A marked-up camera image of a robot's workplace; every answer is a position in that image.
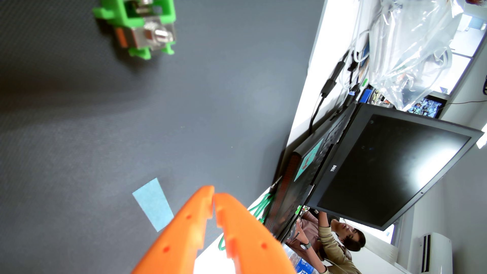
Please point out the dark grey table mat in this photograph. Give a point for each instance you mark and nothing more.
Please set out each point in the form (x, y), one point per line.
(190, 114)

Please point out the clear plastic bag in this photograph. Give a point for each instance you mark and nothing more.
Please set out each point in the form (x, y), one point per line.
(411, 49)

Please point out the small blue box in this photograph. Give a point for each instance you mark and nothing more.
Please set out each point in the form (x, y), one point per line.
(365, 96)

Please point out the green battery holder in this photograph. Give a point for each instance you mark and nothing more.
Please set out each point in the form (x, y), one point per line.
(114, 11)

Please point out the black Dell laptop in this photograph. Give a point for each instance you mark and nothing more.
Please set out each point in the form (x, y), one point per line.
(380, 171)

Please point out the person with black hair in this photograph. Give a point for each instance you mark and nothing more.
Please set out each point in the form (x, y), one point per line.
(354, 238)

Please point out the clear blue-label water bottle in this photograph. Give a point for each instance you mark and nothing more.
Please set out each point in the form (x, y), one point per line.
(304, 266)

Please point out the white ceiling light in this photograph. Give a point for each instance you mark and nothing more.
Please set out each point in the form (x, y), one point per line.
(483, 139)

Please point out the background computer monitor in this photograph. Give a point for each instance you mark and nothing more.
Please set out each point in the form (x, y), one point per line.
(426, 107)

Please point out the light blue paper strip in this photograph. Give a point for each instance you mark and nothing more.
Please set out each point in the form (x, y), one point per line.
(154, 205)

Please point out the white air conditioner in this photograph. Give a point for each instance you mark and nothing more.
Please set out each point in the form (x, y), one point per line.
(437, 253)

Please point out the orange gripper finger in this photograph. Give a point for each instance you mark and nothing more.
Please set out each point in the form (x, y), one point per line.
(178, 239)
(251, 243)

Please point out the person in pink shirt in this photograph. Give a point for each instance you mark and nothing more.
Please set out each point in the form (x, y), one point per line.
(308, 228)

